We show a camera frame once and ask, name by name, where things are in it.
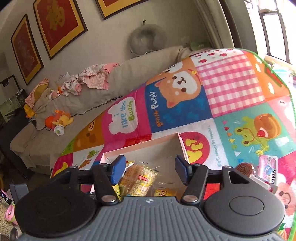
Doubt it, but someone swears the sesame snack bar packet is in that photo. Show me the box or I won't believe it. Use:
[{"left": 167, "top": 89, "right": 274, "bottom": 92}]
[{"left": 119, "top": 164, "right": 159, "bottom": 197}]

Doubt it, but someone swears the pink cardboard box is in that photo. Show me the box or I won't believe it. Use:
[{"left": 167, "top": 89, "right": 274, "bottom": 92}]
[{"left": 100, "top": 133, "right": 189, "bottom": 196}]

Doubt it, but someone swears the brown spiral candy packet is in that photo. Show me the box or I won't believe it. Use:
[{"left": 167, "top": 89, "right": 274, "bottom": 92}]
[{"left": 235, "top": 162, "right": 256, "bottom": 178}]

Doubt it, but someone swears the pink Volcano snack packet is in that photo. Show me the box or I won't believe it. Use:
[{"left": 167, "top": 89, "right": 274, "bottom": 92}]
[{"left": 257, "top": 155, "right": 278, "bottom": 185}]

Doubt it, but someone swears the yellow long snack bar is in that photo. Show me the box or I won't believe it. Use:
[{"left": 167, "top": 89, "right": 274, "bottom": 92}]
[{"left": 151, "top": 186, "right": 186, "bottom": 199}]

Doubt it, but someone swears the orange yellow plush toy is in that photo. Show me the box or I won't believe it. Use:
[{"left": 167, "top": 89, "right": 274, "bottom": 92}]
[{"left": 45, "top": 110, "right": 74, "bottom": 136}]

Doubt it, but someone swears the beige sofa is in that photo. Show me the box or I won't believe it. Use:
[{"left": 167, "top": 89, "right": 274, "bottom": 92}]
[{"left": 9, "top": 46, "right": 191, "bottom": 174}]

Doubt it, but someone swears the colourful cartoon play mat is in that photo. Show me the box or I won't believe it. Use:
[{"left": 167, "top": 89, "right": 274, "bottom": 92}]
[{"left": 52, "top": 49, "right": 295, "bottom": 240}]

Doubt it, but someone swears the pink baby clothes pile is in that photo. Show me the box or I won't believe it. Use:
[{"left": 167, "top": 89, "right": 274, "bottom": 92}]
[{"left": 48, "top": 63, "right": 119, "bottom": 100}]

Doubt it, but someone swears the pink yellow cushion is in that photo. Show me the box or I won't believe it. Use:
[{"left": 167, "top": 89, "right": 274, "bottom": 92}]
[{"left": 25, "top": 78, "right": 49, "bottom": 108}]

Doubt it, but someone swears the beige curtain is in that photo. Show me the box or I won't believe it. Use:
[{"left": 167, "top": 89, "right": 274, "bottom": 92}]
[{"left": 195, "top": 0, "right": 234, "bottom": 49}]

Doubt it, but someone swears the grey neck pillow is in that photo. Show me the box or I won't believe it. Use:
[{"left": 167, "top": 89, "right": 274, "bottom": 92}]
[{"left": 128, "top": 20, "right": 167, "bottom": 56}]

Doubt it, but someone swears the red gold framed picture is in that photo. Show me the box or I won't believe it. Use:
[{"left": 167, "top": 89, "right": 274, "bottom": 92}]
[{"left": 11, "top": 14, "right": 44, "bottom": 86}]

